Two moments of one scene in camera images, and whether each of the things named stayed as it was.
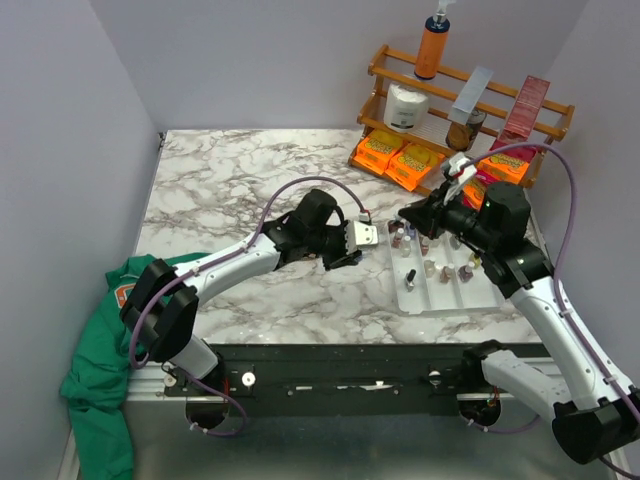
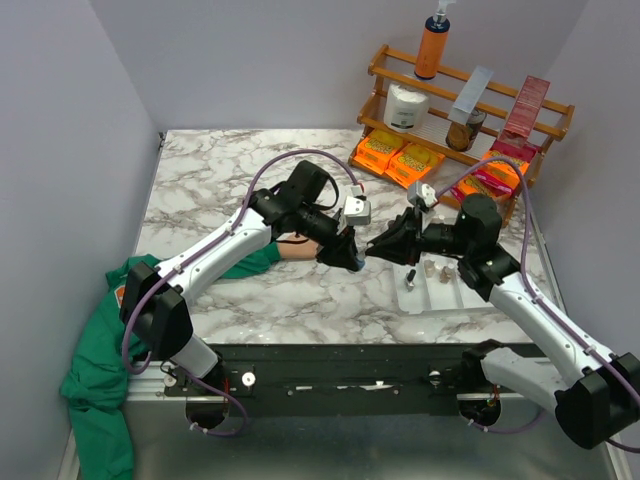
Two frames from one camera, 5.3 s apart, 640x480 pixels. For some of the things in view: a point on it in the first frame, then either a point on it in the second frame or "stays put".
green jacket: (96, 378) stays put
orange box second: (410, 167) stays put
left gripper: (343, 259) stays put
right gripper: (427, 215) -> (403, 241)
